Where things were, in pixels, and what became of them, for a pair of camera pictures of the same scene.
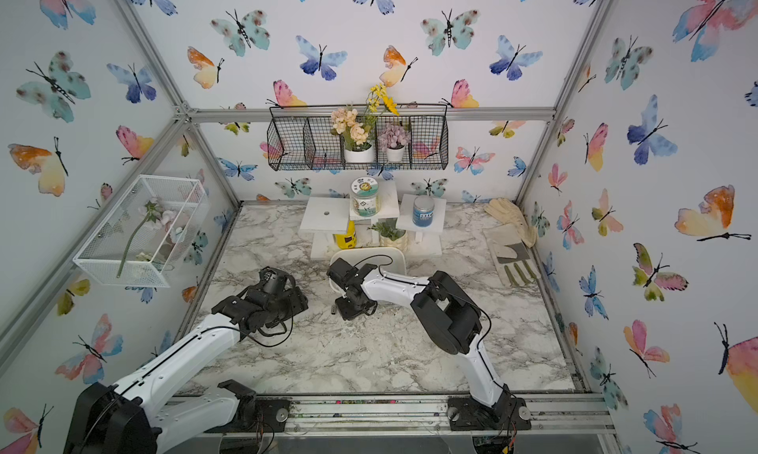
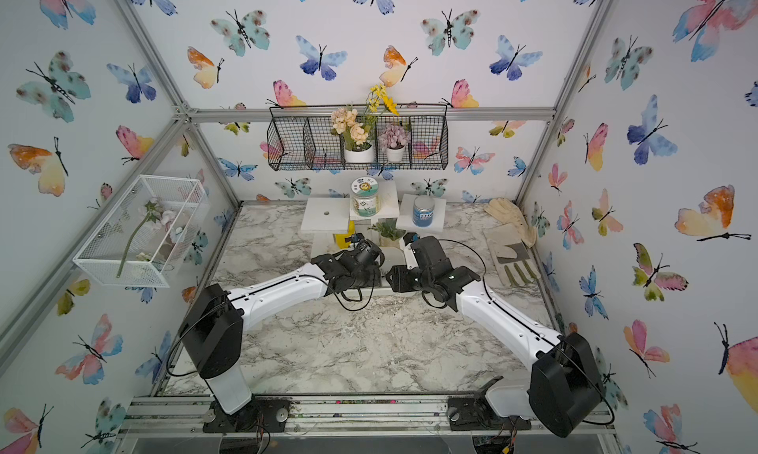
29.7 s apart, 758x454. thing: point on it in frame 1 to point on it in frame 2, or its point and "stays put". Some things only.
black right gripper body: (345, 308) to (408, 279)
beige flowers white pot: (356, 134) stays put
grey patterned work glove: (514, 261) stays put
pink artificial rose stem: (155, 210) stays put
